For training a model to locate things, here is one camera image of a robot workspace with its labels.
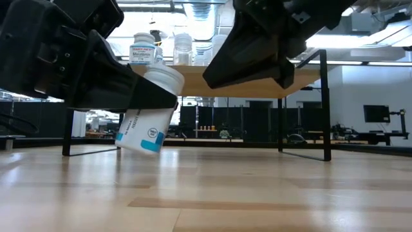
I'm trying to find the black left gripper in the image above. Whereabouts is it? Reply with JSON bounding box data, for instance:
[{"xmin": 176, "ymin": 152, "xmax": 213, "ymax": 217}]
[{"xmin": 0, "ymin": 0, "xmax": 178, "ymax": 112}]

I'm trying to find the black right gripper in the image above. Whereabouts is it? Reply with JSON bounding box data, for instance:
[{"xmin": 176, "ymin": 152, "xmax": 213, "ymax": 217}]
[{"xmin": 202, "ymin": 0, "xmax": 357, "ymax": 90}]

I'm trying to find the wooden shelf with black legs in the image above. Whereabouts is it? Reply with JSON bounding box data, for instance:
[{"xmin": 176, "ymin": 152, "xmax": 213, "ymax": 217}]
[{"xmin": 62, "ymin": 48, "xmax": 332, "ymax": 162}]

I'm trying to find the white pillar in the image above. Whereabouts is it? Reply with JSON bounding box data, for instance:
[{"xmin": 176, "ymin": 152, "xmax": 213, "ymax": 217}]
[{"xmin": 71, "ymin": 111, "xmax": 87, "ymax": 138}]

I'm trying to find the black room partition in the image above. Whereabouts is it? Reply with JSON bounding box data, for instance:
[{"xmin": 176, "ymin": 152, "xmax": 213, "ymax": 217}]
[
  {"xmin": 0, "ymin": 101, "xmax": 67, "ymax": 139},
  {"xmin": 178, "ymin": 104, "xmax": 323, "ymax": 142}
]

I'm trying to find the overhead light bar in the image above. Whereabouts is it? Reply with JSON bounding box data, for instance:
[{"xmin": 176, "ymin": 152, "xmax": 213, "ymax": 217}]
[{"xmin": 288, "ymin": 59, "xmax": 412, "ymax": 67}]

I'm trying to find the small black monitor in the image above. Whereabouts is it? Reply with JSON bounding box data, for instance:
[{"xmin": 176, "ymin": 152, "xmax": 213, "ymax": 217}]
[{"xmin": 363, "ymin": 104, "xmax": 391, "ymax": 124}]

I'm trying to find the black office desk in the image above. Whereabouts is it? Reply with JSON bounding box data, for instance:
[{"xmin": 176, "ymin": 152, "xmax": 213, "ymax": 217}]
[{"xmin": 334, "ymin": 128, "xmax": 411, "ymax": 146}]

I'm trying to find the silver ribbed ventilation duct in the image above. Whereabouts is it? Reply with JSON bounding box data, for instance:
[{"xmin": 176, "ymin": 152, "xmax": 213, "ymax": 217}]
[{"xmin": 183, "ymin": 1, "xmax": 226, "ymax": 43}]

